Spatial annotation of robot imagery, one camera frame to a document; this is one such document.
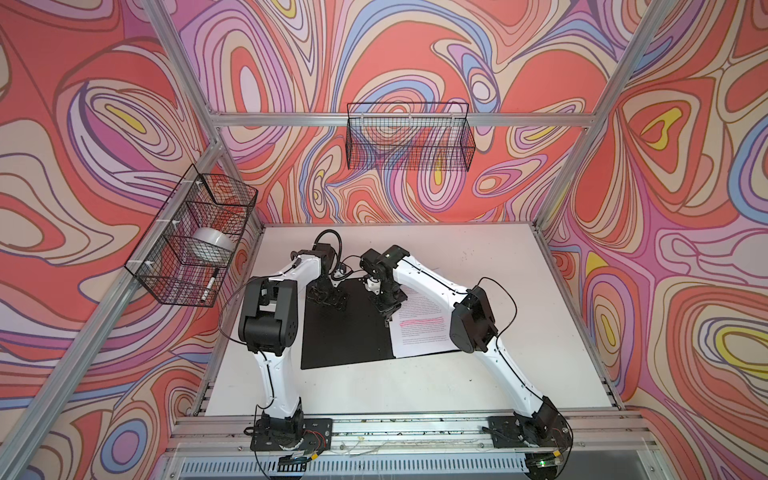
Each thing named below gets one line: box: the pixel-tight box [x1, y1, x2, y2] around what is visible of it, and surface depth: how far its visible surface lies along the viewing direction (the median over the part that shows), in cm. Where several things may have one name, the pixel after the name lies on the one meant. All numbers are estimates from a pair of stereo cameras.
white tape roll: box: [193, 228, 237, 255], surface depth 75 cm
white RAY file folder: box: [301, 278, 396, 369], surface depth 91 cm
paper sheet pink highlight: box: [389, 285, 459, 358], surface depth 91 cm
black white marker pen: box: [201, 268, 219, 302], surface depth 74 cm
